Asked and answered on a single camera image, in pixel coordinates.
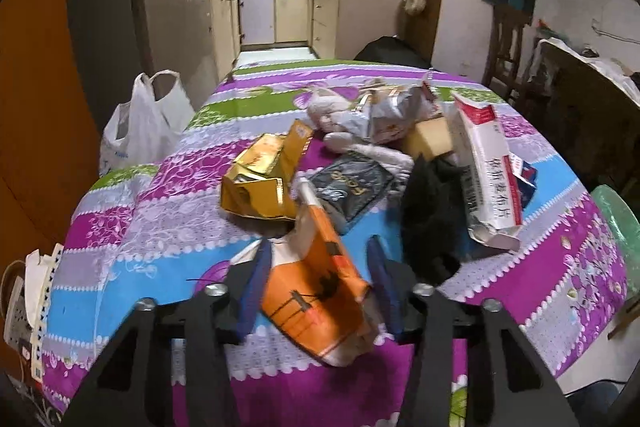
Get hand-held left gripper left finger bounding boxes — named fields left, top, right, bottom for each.
left=60, top=237, right=273, bottom=427

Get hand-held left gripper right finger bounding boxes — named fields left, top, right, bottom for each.
left=365, top=236, right=581, bottom=427

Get orange paper packet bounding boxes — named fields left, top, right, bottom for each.
left=260, top=181, right=373, bottom=368

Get silver snack bag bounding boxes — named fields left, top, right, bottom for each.
left=356, top=79, right=445, bottom=145

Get white plastic bag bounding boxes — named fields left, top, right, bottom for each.
left=99, top=70, right=196, bottom=178

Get black fluffy cloth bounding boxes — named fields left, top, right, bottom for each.
left=400, top=154, right=466, bottom=285

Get gold foil box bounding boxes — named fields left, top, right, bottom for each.
left=220, top=119, right=315, bottom=222

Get black flat packet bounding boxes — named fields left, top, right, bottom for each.
left=307, top=154, right=401, bottom=235

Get striped floral tablecloth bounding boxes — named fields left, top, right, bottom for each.
left=40, top=59, right=628, bottom=427

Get tan cardboard box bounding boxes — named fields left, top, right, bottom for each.
left=402, top=117, right=453, bottom=160

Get white medicine box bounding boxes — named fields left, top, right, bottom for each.
left=447, top=92, right=523, bottom=253

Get small red blue box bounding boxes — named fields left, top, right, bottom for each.
left=507, top=153, right=540, bottom=210

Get white fluffy plush cloth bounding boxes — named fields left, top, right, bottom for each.
left=306, top=87, right=373, bottom=152

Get black bag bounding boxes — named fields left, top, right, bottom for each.
left=352, top=36, right=433, bottom=68

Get green plastic stool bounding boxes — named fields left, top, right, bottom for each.
left=590, top=184, right=640, bottom=278

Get wooden chair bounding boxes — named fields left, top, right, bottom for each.
left=482, top=4, right=533, bottom=105

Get dark wooden side table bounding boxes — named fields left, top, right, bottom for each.
left=530, top=37, right=640, bottom=202

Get beige kitchen cabinets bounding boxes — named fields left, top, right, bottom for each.
left=207, top=0, right=406, bottom=68

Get grey refrigerator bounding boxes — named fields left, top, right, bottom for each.
left=131, top=0, right=221, bottom=110

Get orange wooden door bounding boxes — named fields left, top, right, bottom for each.
left=0, top=0, right=103, bottom=268

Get white sheet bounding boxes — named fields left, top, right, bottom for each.
left=537, top=36, right=640, bottom=102

